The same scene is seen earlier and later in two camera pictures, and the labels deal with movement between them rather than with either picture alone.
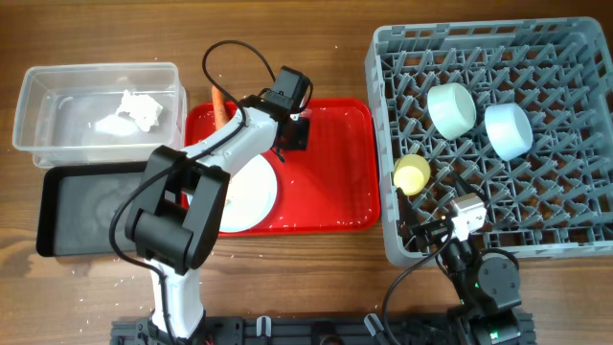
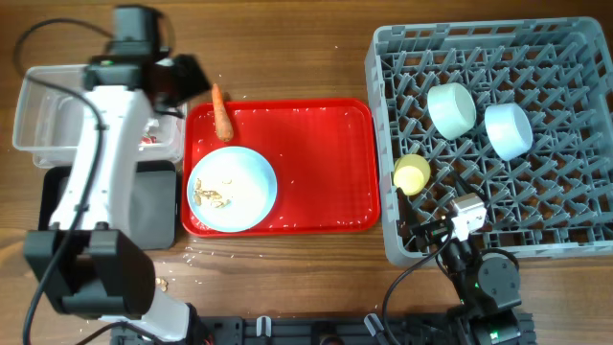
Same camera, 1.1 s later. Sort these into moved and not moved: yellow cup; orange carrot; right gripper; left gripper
Moved: left gripper
Not moved: yellow cup; right gripper; orange carrot
